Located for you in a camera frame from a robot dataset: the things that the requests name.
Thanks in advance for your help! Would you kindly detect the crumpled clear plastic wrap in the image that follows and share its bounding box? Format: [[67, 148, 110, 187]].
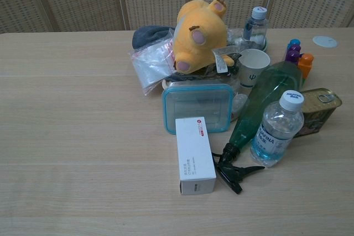
[[228, 77, 249, 122]]

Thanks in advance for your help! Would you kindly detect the rectangular metal food can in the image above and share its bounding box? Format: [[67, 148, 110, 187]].
[[293, 87, 343, 138]]

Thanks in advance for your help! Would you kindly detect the clear zip plastic bag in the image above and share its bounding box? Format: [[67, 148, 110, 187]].
[[128, 36, 178, 97]]

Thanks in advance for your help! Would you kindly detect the clear container with blue lid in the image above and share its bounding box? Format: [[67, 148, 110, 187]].
[[161, 82, 233, 135]]

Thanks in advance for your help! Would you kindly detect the white paper cup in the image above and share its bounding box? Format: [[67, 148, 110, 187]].
[[238, 48, 270, 88]]

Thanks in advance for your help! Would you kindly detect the water bottle with blue liquid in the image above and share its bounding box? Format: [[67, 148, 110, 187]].
[[249, 90, 305, 168]]

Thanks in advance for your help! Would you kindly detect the grey cloth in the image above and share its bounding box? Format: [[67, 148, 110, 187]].
[[132, 25, 176, 53]]

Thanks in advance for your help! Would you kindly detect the green spray bottle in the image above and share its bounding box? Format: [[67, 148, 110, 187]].
[[212, 61, 303, 195]]

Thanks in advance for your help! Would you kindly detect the white cardboard box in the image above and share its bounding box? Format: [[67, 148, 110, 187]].
[[175, 117, 217, 196]]

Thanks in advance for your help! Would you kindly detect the white round table grommet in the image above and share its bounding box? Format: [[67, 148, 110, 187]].
[[312, 35, 339, 48]]

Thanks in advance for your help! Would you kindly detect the small clear water bottle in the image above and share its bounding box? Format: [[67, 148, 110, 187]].
[[242, 7, 269, 51]]

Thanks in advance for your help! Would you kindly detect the purple capped small bottle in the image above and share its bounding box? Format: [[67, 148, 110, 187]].
[[284, 49, 300, 65], [289, 40, 301, 54]]

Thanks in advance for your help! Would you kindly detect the blue capped small bottle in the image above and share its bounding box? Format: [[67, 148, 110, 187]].
[[287, 38, 299, 52]]

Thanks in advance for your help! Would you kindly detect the yellow plush toy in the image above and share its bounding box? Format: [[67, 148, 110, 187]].
[[172, 0, 236, 74]]

